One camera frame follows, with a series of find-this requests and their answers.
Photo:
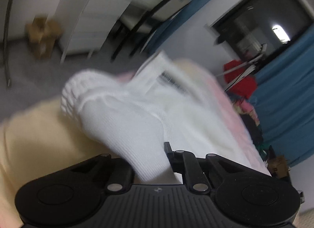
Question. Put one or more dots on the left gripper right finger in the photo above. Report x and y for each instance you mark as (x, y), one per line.
(186, 164)

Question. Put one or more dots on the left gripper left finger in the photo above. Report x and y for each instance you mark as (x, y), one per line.
(115, 174)

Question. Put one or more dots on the pile of clothes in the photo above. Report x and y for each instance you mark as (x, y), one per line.
(251, 121)

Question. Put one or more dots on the pastel tie-dye bed cover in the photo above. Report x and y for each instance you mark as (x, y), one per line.
(40, 141)

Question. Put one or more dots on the red garment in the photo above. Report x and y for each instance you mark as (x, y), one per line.
(244, 88)

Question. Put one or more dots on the brown paper bag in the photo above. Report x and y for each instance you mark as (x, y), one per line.
(278, 167)

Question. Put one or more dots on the blue curtain right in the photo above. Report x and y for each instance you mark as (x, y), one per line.
(284, 101)

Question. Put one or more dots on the tripod stand with phone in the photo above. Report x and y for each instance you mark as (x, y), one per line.
(247, 63)

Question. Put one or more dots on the black and white chair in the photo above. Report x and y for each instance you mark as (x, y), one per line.
(144, 26)

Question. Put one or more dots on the cardboard box on floor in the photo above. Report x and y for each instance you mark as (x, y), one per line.
(42, 34)

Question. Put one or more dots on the dark window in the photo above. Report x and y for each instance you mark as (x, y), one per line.
(269, 26)

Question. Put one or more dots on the white dressing table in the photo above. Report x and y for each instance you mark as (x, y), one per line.
(87, 23)

